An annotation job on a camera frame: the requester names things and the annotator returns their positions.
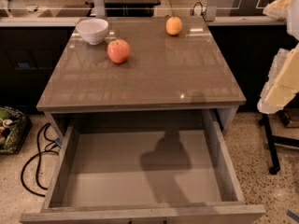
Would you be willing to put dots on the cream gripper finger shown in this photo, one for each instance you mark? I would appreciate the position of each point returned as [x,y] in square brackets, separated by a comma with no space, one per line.
[277,9]
[283,82]

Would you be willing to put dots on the red apple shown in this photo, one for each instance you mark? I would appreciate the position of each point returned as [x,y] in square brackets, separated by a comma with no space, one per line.
[118,51]

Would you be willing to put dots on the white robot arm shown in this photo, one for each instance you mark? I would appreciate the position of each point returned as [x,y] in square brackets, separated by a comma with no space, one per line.
[292,20]

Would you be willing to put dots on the open grey top drawer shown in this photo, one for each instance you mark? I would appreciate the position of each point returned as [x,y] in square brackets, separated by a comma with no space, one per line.
[165,167]

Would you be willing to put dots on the grey cabinet with glossy top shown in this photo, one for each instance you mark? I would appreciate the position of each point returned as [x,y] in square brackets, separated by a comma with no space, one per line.
[185,71]

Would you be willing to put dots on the black rolling stand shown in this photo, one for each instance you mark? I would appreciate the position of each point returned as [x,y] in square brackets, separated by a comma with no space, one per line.
[272,140]

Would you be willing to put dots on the orange fruit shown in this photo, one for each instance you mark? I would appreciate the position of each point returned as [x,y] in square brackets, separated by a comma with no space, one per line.
[173,25]

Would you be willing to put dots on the black desk behind glass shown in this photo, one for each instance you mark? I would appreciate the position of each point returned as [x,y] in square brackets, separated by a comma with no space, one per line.
[130,8]

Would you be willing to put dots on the white ceramic bowl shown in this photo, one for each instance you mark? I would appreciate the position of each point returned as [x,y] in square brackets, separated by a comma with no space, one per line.
[93,31]

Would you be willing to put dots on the patterned green bag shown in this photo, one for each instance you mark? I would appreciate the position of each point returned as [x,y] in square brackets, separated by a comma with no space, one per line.
[13,125]

